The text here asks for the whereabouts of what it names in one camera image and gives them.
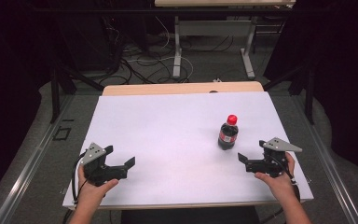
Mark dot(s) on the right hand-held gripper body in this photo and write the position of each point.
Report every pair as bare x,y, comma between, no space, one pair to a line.
270,165

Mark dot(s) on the desk with white legs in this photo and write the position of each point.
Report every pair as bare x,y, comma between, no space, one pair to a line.
214,28

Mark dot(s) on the black tape strip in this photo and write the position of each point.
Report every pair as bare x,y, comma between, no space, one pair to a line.
67,120

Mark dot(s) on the red bottle cap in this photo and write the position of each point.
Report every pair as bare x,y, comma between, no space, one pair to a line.
232,119

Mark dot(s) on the person's left hand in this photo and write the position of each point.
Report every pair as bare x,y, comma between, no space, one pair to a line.
91,193

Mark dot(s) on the white table sheet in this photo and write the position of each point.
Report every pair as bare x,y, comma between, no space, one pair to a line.
167,140

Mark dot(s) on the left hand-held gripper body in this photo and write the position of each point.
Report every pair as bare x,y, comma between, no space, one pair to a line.
97,169

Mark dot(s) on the aluminium floor rail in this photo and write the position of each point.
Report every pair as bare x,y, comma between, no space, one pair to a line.
329,161
24,174

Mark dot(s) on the black metal stand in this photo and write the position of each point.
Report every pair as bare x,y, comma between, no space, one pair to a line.
307,90
59,84

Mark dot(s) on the wooden table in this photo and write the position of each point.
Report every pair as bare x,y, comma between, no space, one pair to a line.
180,88

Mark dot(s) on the dark curtain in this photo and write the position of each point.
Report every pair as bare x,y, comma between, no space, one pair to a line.
345,62
9,77

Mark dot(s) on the dark cola bottle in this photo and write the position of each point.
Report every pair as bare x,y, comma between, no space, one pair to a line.
228,137

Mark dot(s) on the person's right hand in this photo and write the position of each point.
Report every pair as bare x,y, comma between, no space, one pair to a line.
281,186

